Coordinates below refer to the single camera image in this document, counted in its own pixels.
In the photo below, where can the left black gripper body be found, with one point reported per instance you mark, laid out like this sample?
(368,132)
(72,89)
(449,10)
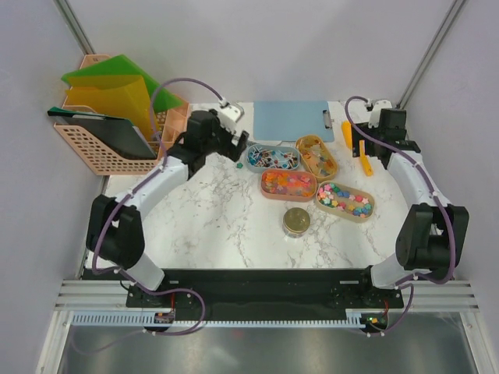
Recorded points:
(221,142)

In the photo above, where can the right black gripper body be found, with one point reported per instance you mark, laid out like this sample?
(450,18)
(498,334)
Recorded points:
(370,145)

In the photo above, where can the orange plastic scoop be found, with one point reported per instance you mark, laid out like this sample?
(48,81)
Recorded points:
(363,158)

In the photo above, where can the blue tray of lollipops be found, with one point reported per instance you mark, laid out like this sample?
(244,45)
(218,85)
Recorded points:
(260,157)

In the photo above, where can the pink tray star candies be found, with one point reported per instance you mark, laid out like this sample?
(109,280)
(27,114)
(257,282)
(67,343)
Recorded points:
(288,185)

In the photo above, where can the beige tray colourful candies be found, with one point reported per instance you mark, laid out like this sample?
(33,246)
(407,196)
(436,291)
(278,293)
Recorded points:
(345,202)

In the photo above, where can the gold jar lid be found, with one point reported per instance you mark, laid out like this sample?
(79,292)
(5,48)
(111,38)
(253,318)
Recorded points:
(296,219)

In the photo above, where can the clear plastic jar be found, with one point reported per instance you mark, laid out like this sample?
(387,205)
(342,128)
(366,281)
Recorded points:
(294,234)

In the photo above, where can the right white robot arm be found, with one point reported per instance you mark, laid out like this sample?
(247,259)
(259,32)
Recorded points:
(430,242)

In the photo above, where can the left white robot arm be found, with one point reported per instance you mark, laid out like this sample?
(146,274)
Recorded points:
(115,229)

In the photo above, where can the yellow tray jelly candies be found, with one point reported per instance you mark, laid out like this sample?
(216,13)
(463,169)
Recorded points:
(316,158)

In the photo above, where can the white spiral notebook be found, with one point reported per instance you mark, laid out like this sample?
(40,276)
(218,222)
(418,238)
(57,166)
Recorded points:
(250,142)

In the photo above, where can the blue clipboard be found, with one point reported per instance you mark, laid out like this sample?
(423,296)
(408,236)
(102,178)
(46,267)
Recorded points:
(289,120)

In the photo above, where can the black folder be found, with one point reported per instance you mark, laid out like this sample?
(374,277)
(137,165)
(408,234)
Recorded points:
(119,134)

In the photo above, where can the yellow plastic folder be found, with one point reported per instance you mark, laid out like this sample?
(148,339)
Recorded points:
(130,101)

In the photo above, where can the pink file organizer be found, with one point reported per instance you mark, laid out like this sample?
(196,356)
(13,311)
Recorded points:
(170,112)

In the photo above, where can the green plastic folder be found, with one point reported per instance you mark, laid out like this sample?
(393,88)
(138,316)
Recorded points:
(103,71)

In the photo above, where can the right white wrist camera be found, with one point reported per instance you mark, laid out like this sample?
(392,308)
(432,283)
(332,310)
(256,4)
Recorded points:
(374,109)

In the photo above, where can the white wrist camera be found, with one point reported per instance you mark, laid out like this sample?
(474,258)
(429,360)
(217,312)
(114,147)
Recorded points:
(229,116)
(374,109)

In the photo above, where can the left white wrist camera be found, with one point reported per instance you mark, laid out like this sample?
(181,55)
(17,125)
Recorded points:
(229,116)

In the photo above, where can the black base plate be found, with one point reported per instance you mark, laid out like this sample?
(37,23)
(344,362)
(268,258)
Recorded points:
(197,294)

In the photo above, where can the aluminium frame rail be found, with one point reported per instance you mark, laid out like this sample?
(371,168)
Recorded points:
(454,296)

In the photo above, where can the white cable duct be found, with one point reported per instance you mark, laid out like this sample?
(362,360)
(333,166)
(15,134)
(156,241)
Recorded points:
(346,319)

